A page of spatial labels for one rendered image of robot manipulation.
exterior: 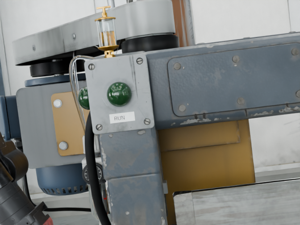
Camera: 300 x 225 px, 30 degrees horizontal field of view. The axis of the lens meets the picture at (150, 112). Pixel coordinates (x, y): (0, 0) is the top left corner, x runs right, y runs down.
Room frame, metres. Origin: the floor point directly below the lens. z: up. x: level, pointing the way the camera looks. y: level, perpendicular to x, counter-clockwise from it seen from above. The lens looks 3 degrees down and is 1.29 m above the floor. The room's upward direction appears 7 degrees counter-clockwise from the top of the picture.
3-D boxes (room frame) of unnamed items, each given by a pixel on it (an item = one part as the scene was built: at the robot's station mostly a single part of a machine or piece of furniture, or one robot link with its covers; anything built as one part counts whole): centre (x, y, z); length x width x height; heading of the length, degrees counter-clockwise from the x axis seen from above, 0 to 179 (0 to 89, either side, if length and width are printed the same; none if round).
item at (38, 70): (1.21, 0.18, 1.35); 0.12 x 0.12 x 0.04
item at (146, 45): (0.87, -0.01, 1.35); 0.09 x 0.09 x 0.03
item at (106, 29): (0.75, 0.04, 1.37); 0.03 x 0.02 x 0.03; 89
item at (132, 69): (0.69, 0.03, 1.29); 0.08 x 0.05 x 0.09; 89
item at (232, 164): (1.18, -0.06, 1.18); 0.34 x 0.25 x 0.31; 179
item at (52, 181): (1.21, 0.18, 1.21); 0.15 x 0.15 x 0.25
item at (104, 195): (0.94, 0.10, 1.11); 0.03 x 0.03 x 0.06
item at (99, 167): (0.92, 0.10, 1.16); 0.04 x 0.02 x 0.04; 89
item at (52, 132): (1.13, 0.12, 1.23); 0.28 x 0.07 x 0.16; 89
